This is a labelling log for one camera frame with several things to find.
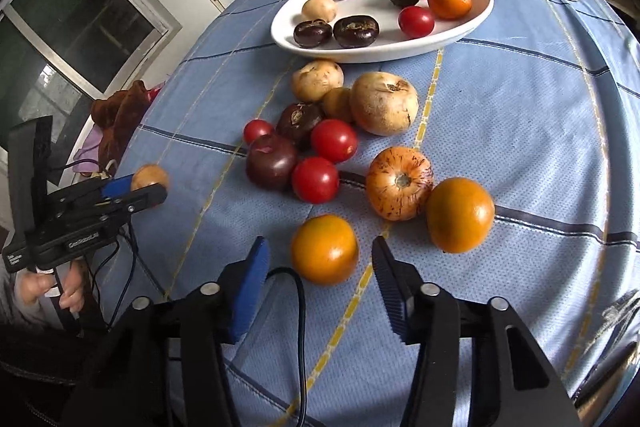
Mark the person's dark clothing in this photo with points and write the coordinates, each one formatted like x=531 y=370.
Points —
x=40 y=372

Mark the white oval plate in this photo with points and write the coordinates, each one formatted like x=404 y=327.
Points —
x=372 y=7

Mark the smooth beige round pear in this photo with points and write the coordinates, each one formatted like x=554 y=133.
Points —
x=319 y=8

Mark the purple cloth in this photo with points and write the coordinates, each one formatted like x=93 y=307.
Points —
x=87 y=147

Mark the large tan asian pear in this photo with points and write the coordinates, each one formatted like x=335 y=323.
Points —
x=384 y=103

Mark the red white patterned cloth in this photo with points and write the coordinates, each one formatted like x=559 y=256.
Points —
x=152 y=93

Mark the dark window white frame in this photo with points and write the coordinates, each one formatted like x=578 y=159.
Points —
x=75 y=22

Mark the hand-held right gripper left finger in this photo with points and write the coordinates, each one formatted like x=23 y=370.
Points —
x=250 y=287

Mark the small tan asian pear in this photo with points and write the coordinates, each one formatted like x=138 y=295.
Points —
x=317 y=79

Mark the red cherry tomato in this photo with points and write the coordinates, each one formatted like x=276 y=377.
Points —
x=258 y=131
x=334 y=140
x=416 y=21
x=315 y=179

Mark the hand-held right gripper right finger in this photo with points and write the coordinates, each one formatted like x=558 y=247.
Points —
x=395 y=292

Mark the brown plush toy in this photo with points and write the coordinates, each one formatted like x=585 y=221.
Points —
x=120 y=112

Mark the blue checked tablecloth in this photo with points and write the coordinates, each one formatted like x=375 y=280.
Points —
x=525 y=107

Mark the small yellow-brown loquat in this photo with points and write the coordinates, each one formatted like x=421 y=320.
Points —
x=337 y=104

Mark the dark red plum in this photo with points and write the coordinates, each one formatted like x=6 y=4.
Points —
x=271 y=161

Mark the person's left hand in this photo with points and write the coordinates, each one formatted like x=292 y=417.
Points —
x=30 y=287

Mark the tan red-streaked apple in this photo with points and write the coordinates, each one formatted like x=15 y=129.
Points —
x=149 y=176

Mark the smooth orange persimmon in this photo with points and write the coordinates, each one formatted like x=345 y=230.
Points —
x=460 y=214
x=325 y=248

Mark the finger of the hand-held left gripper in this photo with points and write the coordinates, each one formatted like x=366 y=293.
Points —
x=117 y=188
x=135 y=202

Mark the orange streaked apple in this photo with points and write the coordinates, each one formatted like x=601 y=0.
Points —
x=399 y=183

